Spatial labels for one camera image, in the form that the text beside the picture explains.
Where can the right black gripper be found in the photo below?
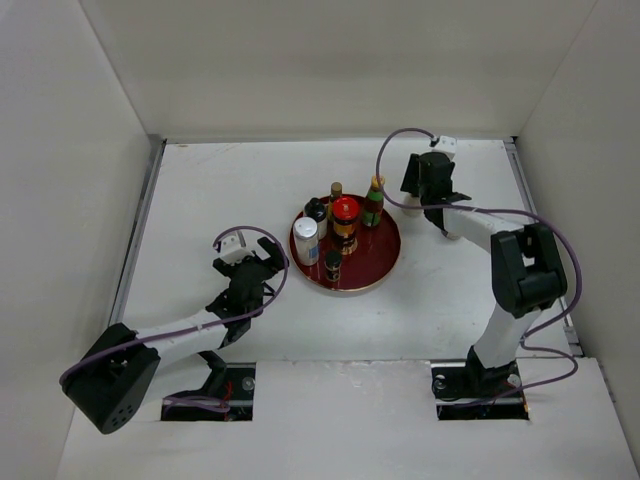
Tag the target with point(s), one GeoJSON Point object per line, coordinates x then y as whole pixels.
{"type": "Point", "coordinates": [410, 183]}

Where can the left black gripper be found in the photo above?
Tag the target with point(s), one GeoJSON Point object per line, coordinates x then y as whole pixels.
{"type": "Point", "coordinates": [276, 258]}

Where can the sauce bottle yellow cap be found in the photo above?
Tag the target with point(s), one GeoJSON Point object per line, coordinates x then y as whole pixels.
{"type": "Point", "coordinates": [373, 205]}

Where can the white jar silver lid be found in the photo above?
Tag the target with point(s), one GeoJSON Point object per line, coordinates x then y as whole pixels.
{"type": "Point", "coordinates": [305, 232]}

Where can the jar silver lid red label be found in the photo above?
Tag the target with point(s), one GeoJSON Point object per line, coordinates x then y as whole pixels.
{"type": "Point", "coordinates": [450, 235]}

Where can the jar with red lid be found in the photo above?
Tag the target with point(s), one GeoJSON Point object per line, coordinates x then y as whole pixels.
{"type": "Point", "coordinates": [345, 215]}

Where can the small yellow label bottle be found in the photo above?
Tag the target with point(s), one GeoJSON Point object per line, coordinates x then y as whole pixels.
{"type": "Point", "coordinates": [336, 192]}

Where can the small black cap spice jar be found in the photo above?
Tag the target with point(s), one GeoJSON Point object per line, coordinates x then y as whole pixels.
{"type": "Point", "coordinates": [332, 263]}

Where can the white jar black pump lid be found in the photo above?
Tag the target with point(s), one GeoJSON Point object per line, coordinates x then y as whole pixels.
{"type": "Point", "coordinates": [316, 210]}

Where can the grinder jar grey lid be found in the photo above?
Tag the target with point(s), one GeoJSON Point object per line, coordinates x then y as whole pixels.
{"type": "Point", "coordinates": [412, 206]}

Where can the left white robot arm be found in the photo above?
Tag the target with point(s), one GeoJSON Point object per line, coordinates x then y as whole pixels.
{"type": "Point", "coordinates": [110, 383]}

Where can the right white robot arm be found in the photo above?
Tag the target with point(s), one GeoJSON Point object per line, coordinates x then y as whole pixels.
{"type": "Point", "coordinates": [527, 276]}

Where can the round red lacquer tray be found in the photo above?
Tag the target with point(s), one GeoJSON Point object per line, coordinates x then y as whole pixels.
{"type": "Point", "coordinates": [377, 252]}

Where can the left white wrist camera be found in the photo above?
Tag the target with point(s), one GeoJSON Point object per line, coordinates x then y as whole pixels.
{"type": "Point", "coordinates": [231, 247]}

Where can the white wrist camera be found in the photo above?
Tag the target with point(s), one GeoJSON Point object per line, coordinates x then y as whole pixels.
{"type": "Point", "coordinates": [231, 247]}
{"type": "Point", "coordinates": [446, 145]}

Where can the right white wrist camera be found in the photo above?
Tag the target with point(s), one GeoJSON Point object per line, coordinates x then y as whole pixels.
{"type": "Point", "coordinates": [446, 145]}

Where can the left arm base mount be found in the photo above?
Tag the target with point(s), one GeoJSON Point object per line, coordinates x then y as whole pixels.
{"type": "Point", "coordinates": [227, 394]}

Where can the left aluminium table rail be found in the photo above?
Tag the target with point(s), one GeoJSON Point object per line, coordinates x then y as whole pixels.
{"type": "Point", "coordinates": [158, 145]}

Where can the aluminium table rail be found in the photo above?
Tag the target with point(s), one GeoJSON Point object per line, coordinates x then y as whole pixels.
{"type": "Point", "coordinates": [158, 145]}
{"type": "Point", "coordinates": [554, 258]}

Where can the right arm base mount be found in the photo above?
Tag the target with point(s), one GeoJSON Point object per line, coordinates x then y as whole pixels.
{"type": "Point", "coordinates": [463, 393]}

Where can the right aluminium table rail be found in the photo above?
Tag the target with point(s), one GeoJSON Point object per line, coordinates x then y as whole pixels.
{"type": "Point", "coordinates": [554, 258]}

